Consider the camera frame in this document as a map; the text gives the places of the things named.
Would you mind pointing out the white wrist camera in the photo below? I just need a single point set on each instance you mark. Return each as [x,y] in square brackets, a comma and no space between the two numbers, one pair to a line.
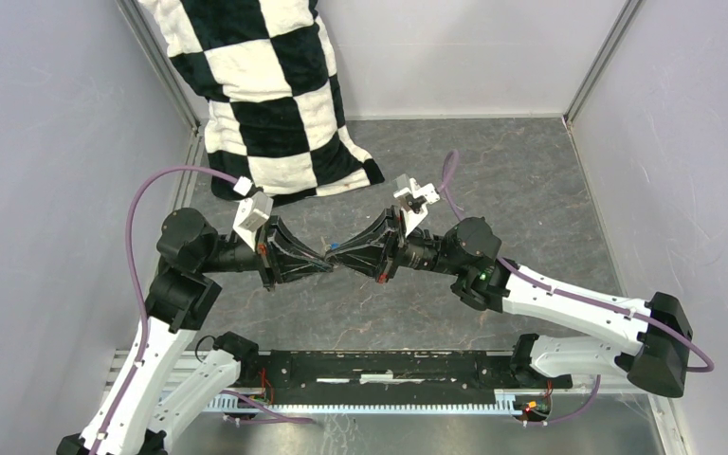
[252,213]
[413,201]

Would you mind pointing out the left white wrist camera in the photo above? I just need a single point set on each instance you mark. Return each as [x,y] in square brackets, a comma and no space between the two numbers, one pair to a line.
[252,213]

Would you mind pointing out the key with blue tag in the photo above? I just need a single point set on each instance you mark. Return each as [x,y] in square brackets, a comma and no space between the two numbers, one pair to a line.
[328,245]

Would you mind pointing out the white slotted cable duct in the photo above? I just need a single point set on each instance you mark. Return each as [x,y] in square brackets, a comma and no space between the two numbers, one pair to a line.
[501,404]

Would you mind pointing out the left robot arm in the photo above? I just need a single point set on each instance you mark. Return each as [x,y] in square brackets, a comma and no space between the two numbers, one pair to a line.
[137,417]

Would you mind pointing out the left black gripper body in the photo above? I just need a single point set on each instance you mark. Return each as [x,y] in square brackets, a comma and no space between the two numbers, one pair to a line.
[268,252]

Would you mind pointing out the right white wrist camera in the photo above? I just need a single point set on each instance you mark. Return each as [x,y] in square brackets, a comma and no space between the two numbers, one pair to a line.
[413,201]

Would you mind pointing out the black white checkered blanket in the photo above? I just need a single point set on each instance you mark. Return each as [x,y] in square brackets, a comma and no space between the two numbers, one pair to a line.
[268,72]

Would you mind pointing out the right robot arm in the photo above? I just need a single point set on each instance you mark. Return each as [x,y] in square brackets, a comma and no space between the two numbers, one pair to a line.
[648,342]

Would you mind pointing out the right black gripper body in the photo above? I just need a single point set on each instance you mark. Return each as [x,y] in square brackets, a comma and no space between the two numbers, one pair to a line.
[394,246]

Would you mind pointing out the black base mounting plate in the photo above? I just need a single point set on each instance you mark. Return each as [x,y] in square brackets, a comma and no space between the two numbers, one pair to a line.
[389,377]

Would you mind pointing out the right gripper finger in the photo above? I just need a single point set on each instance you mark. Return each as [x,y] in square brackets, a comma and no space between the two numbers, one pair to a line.
[371,267]
[369,246]

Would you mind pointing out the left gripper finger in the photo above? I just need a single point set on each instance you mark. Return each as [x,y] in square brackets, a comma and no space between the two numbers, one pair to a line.
[288,269]
[287,245]

